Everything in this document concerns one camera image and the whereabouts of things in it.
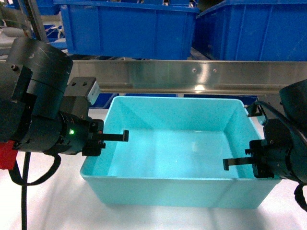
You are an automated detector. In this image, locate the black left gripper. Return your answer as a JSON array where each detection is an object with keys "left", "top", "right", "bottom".
[{"left": 44, "top": 112, "right": 129, "bottom": 157}]

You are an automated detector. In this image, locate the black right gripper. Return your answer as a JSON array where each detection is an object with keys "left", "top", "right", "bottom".
[{"left": 223, "top": 118, "right": 298, "bottom": 180}]

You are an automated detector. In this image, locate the light teal plastic bin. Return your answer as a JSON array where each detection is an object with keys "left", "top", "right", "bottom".
[{"left": 80, "top": 96, "right": 280, "bottom": 208}]

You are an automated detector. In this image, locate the large blue plastic bin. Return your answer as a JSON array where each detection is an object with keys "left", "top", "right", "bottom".
[{"left": 55, "top": 0, "right": 199, "bottom": 60}]

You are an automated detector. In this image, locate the blue bin at right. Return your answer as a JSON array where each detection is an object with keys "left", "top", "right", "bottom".
[{"left": 192, "top": 0, "right": 307, "bottom": 61}]

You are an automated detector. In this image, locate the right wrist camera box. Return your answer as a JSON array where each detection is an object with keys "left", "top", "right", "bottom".
[{"left": 244, "top": 102, "right": 267, "bottom": 126}]

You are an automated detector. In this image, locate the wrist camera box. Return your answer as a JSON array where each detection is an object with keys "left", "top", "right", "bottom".
[
  {"left": 64, "top": 77, "right": 101, "bottom": 105},
  {"left": 244, "top": 102, "right": 267, "bottom": 126}
]

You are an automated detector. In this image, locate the steel shelf rail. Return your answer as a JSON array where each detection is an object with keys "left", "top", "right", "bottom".
[{"left": 70, "top": 60, "right": 307, "bottom": 95}]

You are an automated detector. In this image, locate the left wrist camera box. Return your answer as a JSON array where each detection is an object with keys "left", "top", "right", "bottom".
[{"left": 64, "top": 77, "right": 101, "bottom": 105}]

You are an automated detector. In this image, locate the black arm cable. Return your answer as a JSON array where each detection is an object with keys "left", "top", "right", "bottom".
[{"left": 9, "top": 152, "right": 62, "bottom": 230}]

